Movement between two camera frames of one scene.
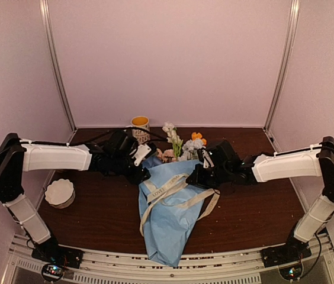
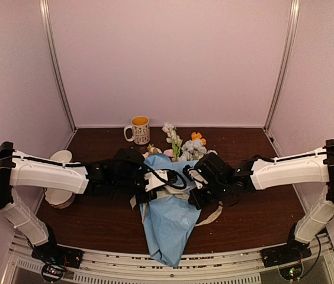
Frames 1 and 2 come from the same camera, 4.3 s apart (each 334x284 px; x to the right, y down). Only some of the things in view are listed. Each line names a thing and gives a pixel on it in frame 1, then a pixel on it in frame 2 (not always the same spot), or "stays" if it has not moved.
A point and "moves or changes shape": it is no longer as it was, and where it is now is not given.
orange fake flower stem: [198, 135] stays
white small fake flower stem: [173, 138] stays
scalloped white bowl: [60, 193] stays
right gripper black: [197, 179] to [199, 202]
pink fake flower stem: [167, 156] moves or changes shape
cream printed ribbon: [154, 192] moves or changes shape
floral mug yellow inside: [141, 122] stays
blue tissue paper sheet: [169, 208] stays
